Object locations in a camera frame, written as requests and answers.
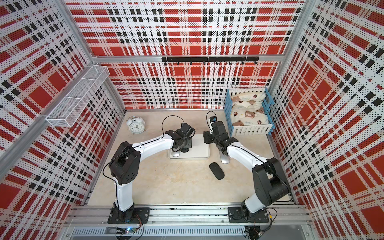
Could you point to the bear print blanket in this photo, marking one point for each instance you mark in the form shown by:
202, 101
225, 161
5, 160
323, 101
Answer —
252, 115

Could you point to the black wall hook rail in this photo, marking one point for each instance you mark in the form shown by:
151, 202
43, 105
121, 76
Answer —
209, 59

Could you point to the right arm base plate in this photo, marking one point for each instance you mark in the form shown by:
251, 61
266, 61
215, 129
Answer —
241, 215

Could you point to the white wire mesh shelf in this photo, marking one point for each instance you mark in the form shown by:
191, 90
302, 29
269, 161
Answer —
69, 109

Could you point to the blue white toy crib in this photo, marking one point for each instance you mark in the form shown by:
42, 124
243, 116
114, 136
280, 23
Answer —
249, 130

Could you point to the white alarm clock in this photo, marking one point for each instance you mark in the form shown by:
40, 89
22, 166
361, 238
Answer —
136, 125

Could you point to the silver mouse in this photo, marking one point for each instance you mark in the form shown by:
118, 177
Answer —
225, 159
175, 153

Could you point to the green circuit board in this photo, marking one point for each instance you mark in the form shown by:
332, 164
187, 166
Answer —
125, 231

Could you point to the bear print pillow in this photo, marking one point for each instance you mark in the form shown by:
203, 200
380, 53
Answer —
250, 96

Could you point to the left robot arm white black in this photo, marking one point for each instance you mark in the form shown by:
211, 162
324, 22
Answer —
125, 164

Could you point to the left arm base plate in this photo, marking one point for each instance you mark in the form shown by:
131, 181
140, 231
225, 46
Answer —
131, 216

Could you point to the aluminium front rail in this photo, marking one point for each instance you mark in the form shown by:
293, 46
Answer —
190, 215

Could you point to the white storage tray box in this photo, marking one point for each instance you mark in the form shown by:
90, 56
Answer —
199, 150

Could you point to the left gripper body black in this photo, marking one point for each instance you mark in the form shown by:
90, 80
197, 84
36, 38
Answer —
187, 143

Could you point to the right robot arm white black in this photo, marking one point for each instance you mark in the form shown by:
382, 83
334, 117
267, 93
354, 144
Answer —
269, 180

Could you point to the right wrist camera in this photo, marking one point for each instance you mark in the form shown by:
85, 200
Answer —
212, 120

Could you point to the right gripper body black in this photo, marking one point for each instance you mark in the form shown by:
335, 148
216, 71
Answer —
210, 138

